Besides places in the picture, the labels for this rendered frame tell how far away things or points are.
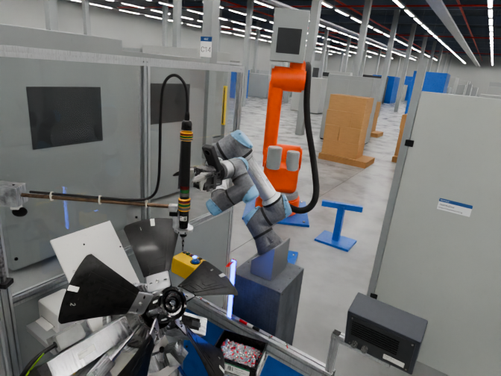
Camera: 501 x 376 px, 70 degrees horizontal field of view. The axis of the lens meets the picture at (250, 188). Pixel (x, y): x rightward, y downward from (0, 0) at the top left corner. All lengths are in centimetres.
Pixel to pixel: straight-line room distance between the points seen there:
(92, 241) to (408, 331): 126
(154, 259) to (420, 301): 217
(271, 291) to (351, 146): 743
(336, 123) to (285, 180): 431
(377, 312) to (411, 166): 150
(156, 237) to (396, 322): 95
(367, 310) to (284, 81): 395
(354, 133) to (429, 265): 640
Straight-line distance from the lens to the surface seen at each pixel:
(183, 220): 133
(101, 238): 166
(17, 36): 369
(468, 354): 325
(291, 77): 505
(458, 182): 275
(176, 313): 141
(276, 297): 191
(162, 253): 147
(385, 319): 147
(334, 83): 1188
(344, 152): 917
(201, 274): 163
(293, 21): 498
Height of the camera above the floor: 206
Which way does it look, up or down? 19 degrees down
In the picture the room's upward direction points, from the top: 5 degrees clockwise
